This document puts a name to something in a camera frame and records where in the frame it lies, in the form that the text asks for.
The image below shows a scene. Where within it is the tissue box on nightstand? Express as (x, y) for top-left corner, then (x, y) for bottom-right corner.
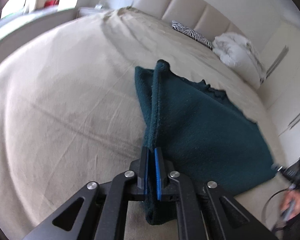
(95, 3), (106, 10)

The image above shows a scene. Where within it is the person's right hand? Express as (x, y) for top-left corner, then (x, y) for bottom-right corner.
(280, 189), (300, 222)

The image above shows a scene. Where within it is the zebra print pillow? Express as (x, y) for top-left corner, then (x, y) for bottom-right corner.
(171, 21), (213, 50)

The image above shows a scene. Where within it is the beige padded headboard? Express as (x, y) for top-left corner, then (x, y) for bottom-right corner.
(132, 0), (243, 41)

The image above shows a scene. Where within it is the dark teal knit sweater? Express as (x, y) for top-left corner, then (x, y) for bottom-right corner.
(134, 59), (277, 226)

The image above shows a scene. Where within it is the white wardrobe with black handles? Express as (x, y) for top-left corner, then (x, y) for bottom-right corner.
(257, 22), (300, 164)

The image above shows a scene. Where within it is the white folded duvet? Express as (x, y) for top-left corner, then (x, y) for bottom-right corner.
(212, 32), (267, 90)

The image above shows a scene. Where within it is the red box on sill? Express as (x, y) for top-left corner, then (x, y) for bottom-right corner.
(44, 0), (59, 8)

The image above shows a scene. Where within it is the white nightstand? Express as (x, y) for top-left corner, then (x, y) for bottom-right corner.
(76, 7), (110, 18)

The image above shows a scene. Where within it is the beige bed sheet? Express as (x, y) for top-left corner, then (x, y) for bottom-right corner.
(0, 8), (286, 239)

